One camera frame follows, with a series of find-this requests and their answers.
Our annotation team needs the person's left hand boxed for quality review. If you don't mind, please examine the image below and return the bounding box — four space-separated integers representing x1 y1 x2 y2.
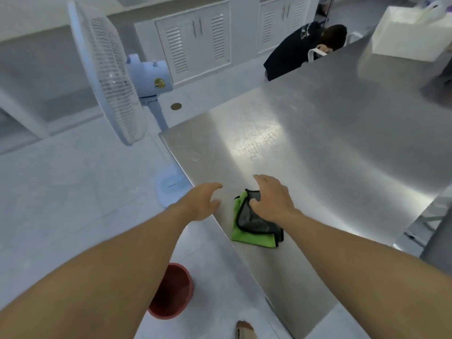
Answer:
176 182 224 222

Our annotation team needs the person's right hand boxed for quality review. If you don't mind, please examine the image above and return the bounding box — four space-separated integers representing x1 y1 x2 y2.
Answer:
247 174 301 228

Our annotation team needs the green and grey cleaning cloth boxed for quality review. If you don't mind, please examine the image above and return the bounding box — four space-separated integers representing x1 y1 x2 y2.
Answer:
231 189 285 248

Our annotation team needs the person's left forearm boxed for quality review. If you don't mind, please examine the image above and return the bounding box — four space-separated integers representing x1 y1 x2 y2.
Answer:
0 203 193 339

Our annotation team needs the person's right forearm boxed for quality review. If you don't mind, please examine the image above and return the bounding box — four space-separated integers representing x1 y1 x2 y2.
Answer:
282 210 452 339

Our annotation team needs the red plastic bucket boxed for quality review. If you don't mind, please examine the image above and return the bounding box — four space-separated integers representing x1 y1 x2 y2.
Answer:
147 263 195 320

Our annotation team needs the person's shoe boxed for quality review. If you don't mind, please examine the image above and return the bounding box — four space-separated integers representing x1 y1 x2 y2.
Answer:
235 320 257 339

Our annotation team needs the wide white louvred cabinet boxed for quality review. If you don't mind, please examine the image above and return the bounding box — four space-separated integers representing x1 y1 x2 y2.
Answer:
153 1 234 85

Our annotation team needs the narrow white louvred cabinet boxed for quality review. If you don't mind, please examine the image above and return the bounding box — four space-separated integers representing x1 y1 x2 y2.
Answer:
257 0 311 55

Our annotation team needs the white counter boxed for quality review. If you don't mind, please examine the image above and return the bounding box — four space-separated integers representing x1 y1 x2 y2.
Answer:
0 24 119 156

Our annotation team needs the white pedestal fan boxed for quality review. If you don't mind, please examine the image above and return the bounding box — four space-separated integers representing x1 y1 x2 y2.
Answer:
67 0 191 209

